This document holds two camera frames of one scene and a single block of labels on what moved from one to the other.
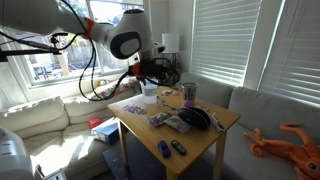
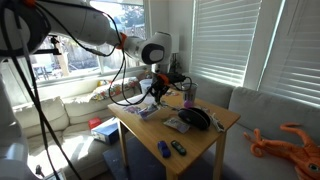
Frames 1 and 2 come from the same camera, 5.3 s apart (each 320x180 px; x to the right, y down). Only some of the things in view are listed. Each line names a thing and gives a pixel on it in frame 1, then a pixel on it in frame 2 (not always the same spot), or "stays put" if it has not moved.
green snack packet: (178, 124) stays put
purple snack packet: (157, 120) to (147, 111)
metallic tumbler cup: (190, 89) stays put
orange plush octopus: (305, 156) stays put
